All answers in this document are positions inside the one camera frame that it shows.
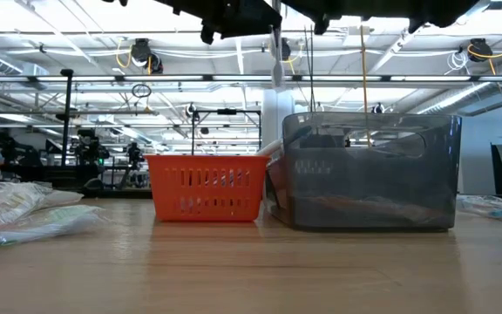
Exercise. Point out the black pole stand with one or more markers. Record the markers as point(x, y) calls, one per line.
point(66, 122)

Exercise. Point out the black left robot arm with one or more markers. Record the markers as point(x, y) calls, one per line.
point(116, 2)

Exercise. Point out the white toothbrush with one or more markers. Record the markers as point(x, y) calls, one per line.
point(59, 198)
point(278, 65)

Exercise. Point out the background robot workstation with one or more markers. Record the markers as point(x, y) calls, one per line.
point(87, 150)

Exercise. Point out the smoky transparent plastic bin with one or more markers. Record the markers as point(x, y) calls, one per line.
point(364, 174)

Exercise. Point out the long ceiling light strip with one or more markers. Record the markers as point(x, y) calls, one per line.
point(233, 78)

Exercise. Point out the white packaged item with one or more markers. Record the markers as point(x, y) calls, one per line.
point(270, 148)

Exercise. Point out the blue toothbrush in wrapper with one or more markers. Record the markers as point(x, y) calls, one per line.
point(495, 208)

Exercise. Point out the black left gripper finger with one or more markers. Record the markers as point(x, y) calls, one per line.
point(255, 17)

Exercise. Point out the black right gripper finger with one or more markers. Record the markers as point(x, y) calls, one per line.
point(316, 11)

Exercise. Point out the orange perforated plastic basket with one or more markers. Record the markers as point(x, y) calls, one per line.
point(159, 187)

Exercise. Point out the black frame station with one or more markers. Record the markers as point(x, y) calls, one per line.
point(227, 112)

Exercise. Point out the green toothbrush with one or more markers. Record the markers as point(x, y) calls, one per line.
point(46, 222)

